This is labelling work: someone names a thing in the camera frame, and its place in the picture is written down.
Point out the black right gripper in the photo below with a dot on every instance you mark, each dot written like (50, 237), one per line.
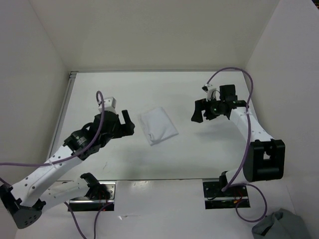
(201, 105)

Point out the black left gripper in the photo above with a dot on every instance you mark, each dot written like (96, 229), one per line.
(126, 129)

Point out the white skirt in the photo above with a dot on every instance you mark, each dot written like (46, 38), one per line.
(157, 126)

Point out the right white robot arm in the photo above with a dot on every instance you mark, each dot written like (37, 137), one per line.
(264, 156)

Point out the grey skirt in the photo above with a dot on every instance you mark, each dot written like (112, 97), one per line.
(281, 224)

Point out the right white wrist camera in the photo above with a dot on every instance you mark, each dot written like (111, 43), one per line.
(210, 92)

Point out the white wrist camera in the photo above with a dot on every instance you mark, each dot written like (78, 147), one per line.
(210, 92)
(109, 104)

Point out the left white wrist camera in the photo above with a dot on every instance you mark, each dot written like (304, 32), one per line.
(109, 104)

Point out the aluminium table frame rail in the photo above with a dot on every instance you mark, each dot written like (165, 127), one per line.
(57, 131)

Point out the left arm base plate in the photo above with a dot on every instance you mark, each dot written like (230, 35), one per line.
(85, 204)

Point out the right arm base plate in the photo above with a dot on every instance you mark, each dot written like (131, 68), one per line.
(214, 198)

